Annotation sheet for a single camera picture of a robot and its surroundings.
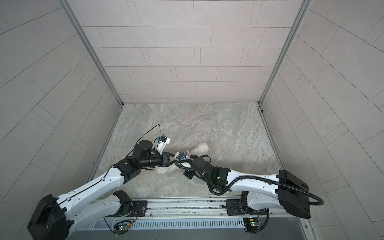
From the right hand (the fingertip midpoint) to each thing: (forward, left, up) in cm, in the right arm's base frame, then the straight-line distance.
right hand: (180, 162), depth 73 cm
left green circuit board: (-24, +26, -11) cm, 38 cm away
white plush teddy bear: (-7, -4, +12) cm, 14 cm away
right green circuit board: (-26, -32, -15) cm, 44 cm away
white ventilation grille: (-24, +4, -14) cm, 28 cm away
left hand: (0, -1, +2) cm, 3 cm away
